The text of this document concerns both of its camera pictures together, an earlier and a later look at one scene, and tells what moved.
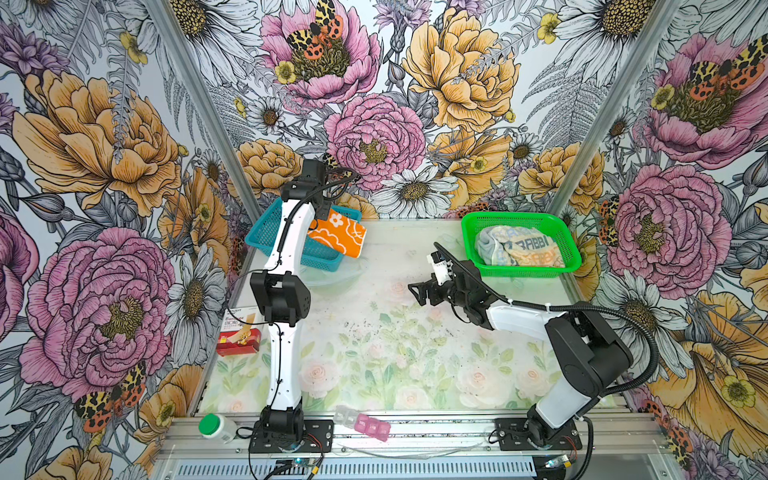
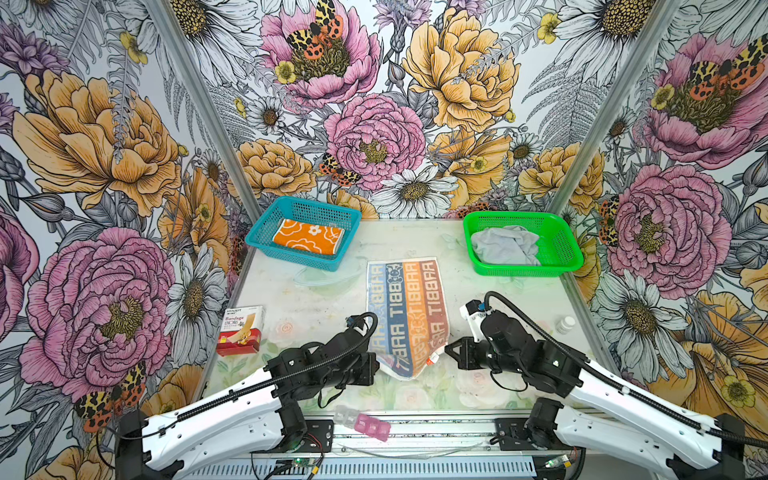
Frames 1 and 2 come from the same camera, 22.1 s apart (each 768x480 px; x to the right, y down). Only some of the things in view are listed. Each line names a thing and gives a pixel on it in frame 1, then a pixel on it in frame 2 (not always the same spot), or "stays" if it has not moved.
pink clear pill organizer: (363, 423) stays
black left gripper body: (323, 208) to (357, 375)
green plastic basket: (548, 223) stays
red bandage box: (240, 331) stays
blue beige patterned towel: (517, 246) to (405, 313)
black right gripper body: (447, 292) to (482, 356)
